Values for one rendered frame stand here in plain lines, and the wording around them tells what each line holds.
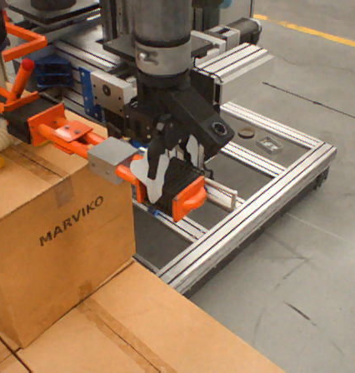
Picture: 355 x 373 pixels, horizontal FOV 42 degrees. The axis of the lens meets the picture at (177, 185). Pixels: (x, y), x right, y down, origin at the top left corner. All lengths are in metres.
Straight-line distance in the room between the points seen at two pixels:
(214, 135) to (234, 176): 1.57
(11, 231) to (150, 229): 1.01
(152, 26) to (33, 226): 0.56
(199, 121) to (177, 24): 0.13
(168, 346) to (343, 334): 0.93
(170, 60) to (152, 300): 0.78
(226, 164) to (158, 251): 0.65
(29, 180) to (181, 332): 0.52
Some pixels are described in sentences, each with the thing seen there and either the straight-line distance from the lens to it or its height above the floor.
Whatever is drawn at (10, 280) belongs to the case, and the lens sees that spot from 1.06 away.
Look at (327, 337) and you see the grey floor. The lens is 1.94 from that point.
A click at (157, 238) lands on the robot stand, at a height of 0.21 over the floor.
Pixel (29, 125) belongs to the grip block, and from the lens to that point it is 0.93.
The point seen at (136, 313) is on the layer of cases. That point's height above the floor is 0.54.
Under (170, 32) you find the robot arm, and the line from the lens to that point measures 0.61.
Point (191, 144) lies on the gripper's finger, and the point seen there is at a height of 1.14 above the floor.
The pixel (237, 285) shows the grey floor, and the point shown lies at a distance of 2.02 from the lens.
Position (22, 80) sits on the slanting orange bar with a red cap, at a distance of 0.95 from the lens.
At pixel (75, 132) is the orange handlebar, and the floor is 1.09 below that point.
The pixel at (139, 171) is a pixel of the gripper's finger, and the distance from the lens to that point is 0.73.
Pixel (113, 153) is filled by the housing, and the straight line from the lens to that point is 0.82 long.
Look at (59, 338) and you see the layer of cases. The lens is 1.24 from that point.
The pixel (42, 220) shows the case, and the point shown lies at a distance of 1.03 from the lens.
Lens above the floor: 1.56
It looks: 39 degrees down
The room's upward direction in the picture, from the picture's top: straight up
